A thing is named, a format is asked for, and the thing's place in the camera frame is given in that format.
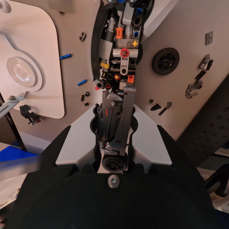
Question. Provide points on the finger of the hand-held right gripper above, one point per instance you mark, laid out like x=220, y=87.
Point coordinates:
x=157, y=16

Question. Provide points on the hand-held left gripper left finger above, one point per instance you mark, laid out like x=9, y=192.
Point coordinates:
x=77, y=143

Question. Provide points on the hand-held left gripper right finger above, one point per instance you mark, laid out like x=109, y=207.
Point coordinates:
x=152, y=143

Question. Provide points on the grey lego car model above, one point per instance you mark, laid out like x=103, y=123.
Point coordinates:
x=125, y=114

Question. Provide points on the small black lego wheel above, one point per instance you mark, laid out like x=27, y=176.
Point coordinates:
x=165, y=60

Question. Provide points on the grey two-stud lego plate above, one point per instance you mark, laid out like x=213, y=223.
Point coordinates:
x=209, y=38

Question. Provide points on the grey lego plate cross holes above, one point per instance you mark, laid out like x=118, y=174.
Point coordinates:
x=189, y=95

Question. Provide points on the blue lego pin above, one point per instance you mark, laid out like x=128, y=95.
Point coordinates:
x=82, y=82
x=65, y=56

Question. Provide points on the light grey curved lego slope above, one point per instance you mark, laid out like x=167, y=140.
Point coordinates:
x=194, y=92

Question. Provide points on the grey lego piece square holes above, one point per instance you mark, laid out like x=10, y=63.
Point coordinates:
x=189, y=87

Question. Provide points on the short black lego pin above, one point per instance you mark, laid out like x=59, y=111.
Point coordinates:
x=210, y=64

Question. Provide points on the black smooth lego tile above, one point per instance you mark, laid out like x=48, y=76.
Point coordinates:
x=200, y=75

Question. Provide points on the grey two-hole lego liftarm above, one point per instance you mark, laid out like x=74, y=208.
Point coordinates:
x=82, y=36

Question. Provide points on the white round stand base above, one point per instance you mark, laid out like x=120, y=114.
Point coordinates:
x=23, y=71

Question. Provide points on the white rounded board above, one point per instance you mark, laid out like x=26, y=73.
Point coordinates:
x=44, y=53

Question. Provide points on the small grey lego bracket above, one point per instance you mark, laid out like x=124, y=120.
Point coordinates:
x=169, y=105

